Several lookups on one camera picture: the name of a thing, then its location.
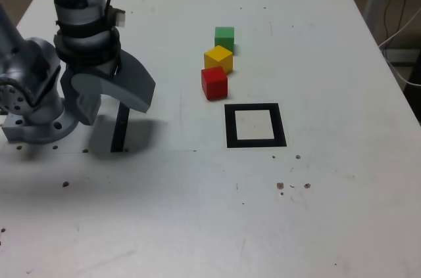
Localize yellow cube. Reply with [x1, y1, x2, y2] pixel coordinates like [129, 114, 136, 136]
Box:
[203, 45, 234, 76]

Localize small grey wrist camera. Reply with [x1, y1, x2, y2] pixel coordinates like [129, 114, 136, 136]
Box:
[110, 7, 127, 28]

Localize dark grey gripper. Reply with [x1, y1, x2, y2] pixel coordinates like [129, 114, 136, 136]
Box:
[60, 50, 157, 127]

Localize white background cable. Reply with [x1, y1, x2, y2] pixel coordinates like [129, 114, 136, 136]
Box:
[378, 5, 421, 87]

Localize red cube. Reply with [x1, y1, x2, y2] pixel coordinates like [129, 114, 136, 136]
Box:
[201, 66, 229, 101]

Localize black tape strip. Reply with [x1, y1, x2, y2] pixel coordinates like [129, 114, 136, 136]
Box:
[111, 100, 131, 153]

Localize black tape square outline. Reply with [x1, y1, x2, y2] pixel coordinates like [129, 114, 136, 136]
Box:
[224, 103, 287, 149]

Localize green cube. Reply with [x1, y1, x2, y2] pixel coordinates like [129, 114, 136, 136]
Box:
[214, 26, 235, 56]

